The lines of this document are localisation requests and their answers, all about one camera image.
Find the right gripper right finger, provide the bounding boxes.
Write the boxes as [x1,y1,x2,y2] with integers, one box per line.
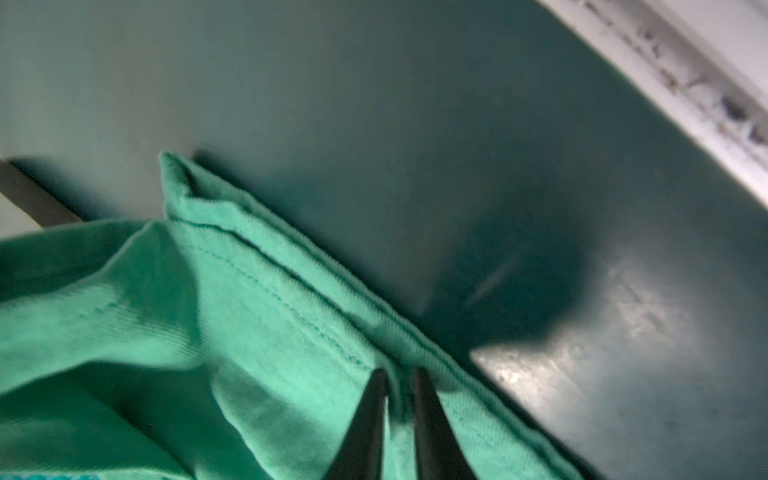
[411,367,477,480]

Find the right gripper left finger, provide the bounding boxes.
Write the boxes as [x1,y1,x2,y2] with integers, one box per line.
[323,369,389,480]

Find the green long pants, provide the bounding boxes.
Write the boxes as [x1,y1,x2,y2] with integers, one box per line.
[1,152,580,479]

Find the dark green table mat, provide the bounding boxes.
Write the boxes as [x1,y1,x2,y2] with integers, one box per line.
[1,1,767,479]

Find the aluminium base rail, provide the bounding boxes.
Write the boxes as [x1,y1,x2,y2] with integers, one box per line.
[542,0,767,204]

